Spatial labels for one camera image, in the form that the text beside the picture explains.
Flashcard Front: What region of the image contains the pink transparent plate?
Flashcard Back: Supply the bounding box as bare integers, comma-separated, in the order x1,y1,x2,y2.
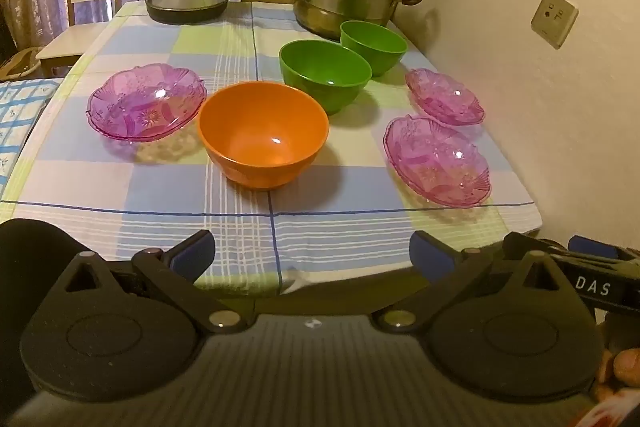
86,63,209,144
404,68,486,128
383,115,493,208

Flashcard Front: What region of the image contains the orange plastic bowl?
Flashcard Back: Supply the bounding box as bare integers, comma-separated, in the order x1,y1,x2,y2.
197,81,331,192

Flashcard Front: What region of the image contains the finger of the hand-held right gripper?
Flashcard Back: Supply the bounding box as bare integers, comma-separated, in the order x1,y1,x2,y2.
569,235,640,264
502,231,571,258

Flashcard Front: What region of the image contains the single wall socket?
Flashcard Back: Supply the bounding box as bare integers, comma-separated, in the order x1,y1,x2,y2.
530,0,580,50

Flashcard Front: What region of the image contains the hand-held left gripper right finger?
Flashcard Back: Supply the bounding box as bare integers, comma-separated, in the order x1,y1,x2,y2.
370,230,576,336

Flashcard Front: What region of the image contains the blue checkered blanket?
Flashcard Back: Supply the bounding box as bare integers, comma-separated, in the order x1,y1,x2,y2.
0,77,66,192

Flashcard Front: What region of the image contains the checkered tablecloth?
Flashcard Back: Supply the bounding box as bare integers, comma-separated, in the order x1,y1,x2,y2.
0,0,544,299

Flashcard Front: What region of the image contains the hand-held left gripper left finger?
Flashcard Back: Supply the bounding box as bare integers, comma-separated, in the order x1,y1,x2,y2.
47,229,257,336

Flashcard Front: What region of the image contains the large green plastic bowl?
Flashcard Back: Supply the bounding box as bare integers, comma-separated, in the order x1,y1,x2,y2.
278,39,374,116

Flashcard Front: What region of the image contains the person's right hand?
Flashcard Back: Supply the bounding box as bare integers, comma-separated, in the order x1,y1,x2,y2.
595,347,640,403

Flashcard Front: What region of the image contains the woven basket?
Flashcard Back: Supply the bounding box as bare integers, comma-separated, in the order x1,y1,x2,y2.
0,46,45,82

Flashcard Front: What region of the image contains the small green plastic bowl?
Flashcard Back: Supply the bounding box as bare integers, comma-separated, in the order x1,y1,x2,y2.
340,20,409,78

